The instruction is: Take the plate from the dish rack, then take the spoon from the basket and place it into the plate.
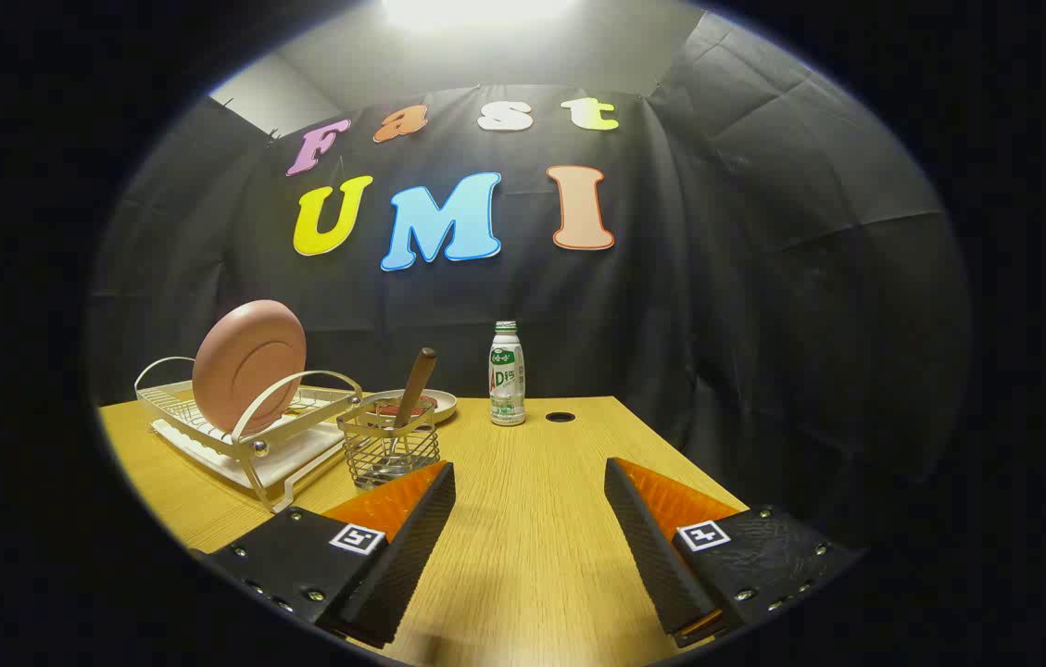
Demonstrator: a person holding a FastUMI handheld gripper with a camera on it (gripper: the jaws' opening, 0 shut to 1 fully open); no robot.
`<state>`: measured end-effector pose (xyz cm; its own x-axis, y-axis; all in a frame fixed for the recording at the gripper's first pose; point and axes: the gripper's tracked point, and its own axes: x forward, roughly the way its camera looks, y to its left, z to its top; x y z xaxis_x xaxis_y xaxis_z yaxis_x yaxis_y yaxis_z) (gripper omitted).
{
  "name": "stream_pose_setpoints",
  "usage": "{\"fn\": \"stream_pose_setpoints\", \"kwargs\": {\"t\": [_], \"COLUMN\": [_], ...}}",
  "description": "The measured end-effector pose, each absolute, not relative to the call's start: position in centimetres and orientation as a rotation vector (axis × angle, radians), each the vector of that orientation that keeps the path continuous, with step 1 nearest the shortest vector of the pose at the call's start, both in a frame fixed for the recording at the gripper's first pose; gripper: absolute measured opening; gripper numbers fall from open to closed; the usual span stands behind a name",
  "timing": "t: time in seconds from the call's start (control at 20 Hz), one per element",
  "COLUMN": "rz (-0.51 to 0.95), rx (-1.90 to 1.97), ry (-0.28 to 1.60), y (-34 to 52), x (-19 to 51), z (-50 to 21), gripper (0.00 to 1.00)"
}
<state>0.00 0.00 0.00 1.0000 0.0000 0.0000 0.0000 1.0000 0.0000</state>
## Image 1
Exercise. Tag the brown meat piece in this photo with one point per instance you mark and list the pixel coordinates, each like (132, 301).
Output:
(428, 404)

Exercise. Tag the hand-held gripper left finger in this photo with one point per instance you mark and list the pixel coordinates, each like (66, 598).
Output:
(411, 556)

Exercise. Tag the pink plate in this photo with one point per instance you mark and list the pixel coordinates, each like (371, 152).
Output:
(245, 371)

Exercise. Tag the beige dish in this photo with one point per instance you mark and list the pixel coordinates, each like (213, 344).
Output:
(444, 403)

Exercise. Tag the white green label bottle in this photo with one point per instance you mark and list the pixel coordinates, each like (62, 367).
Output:
(506, 380)

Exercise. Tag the black backdrop cloth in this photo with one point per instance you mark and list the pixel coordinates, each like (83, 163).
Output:
(763, 278)

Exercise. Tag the ceiling light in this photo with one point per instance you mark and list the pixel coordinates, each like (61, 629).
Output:
(476, 9)

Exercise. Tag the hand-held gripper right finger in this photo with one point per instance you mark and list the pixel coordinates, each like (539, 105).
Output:
(652, 547)

